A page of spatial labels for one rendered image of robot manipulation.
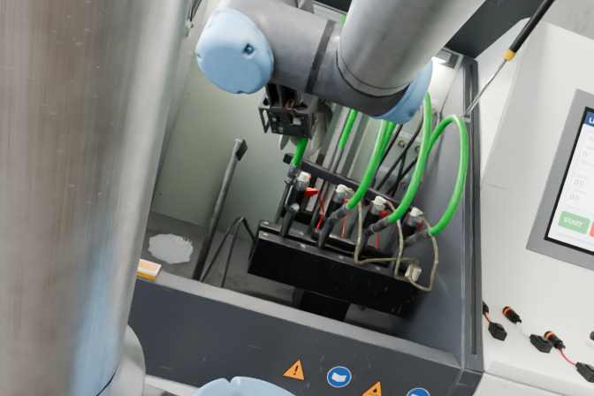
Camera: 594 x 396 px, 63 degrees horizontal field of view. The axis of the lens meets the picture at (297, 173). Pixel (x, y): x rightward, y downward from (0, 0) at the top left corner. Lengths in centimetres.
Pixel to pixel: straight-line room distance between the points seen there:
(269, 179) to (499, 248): 56
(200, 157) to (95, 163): 108
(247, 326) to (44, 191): 63
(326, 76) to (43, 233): 33
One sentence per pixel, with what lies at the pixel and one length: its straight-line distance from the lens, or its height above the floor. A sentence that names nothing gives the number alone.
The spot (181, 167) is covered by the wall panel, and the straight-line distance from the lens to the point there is 127.
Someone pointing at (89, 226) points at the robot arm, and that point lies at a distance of 19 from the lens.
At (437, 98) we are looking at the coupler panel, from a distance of 127.
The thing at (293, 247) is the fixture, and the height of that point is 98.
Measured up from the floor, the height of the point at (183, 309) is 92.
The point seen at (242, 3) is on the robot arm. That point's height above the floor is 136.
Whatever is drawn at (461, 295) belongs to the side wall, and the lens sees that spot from 92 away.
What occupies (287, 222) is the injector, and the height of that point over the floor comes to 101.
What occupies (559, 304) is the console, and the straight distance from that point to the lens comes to 119.
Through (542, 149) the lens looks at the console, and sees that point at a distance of 113.
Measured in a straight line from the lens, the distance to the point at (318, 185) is 125.
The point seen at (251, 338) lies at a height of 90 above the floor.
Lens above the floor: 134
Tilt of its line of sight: 14 degrees down
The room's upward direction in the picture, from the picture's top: 19 degrees clockwise
